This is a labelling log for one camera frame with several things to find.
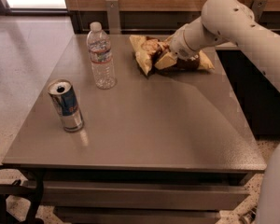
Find blue silver energy drink can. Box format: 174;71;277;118
47;79;84;132

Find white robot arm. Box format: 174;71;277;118
169;0;280;224

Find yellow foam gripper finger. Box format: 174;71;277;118
154;52;177;70

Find left metal wall bracket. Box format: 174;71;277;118
105;0;121;35

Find grey metal table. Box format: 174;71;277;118
4;35;266;224

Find clear plastic water bottle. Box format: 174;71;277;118
87;21;116;90

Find striped tube on floor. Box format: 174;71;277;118
239;207;257;224

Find right metal wall bracket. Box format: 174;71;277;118
251;0;268;22

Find brown and yellow chip bag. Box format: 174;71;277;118
129;35;215;76

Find metal wall bracket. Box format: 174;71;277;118
251;0;268;22
105;0;121;35

